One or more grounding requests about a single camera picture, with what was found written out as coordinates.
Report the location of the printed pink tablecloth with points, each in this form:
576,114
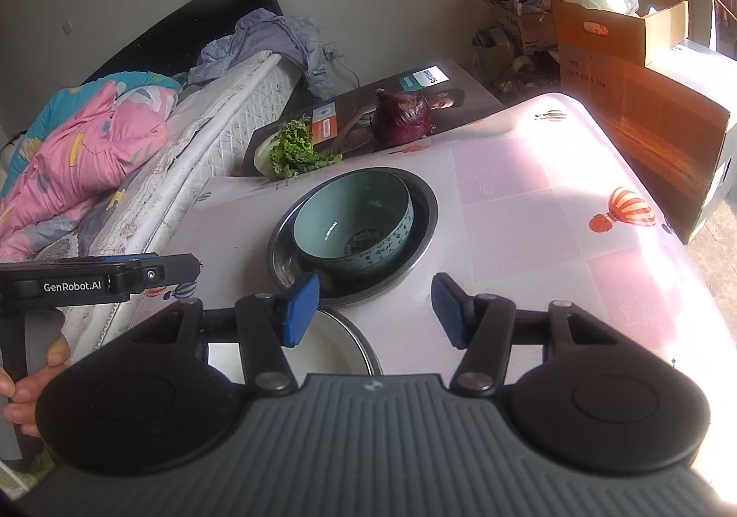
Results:
518,206

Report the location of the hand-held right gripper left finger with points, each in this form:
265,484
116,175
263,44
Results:
299,310

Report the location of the dark wooden headboard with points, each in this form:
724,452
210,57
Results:
190,22

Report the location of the napa cabbage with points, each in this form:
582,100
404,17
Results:
293,151

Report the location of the white appliance box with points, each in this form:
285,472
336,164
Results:
720,79

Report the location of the white quilted mattress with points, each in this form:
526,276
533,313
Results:
230,108

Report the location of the orange cardboard box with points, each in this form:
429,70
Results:
610,33

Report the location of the white ceramic plate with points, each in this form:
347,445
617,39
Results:
334,344

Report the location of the red cabbage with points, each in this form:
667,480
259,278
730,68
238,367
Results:
403,117

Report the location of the open brown cardboard box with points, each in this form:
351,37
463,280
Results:
518,16

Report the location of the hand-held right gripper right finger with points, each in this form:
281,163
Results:
452,310

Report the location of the small open green carton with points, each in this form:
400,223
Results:
495,56

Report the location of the grey-blue crumpled clothes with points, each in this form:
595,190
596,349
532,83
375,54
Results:
270,33

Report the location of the teal ceramic bowl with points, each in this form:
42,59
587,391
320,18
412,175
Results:
345,218

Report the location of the large white orange carton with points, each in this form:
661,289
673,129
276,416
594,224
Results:
650,125

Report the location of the person's left hand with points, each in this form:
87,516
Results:
23,402

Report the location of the pink and blue quilt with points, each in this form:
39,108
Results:
86,148

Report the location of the wall socket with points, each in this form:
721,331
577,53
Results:
67,26

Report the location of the wide steel bowl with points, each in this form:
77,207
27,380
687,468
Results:
423,229

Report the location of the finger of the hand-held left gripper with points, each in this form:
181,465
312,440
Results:
167,272

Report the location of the flat printed box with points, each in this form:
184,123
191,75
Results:
460,97

